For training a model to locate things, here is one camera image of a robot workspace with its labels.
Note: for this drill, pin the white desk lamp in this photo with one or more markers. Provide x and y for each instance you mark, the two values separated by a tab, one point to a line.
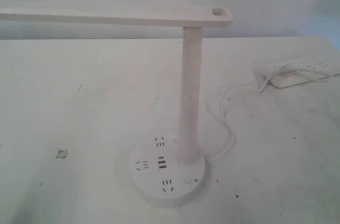
166	173

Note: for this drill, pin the white power strip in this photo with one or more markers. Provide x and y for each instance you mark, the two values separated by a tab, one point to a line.
297	71

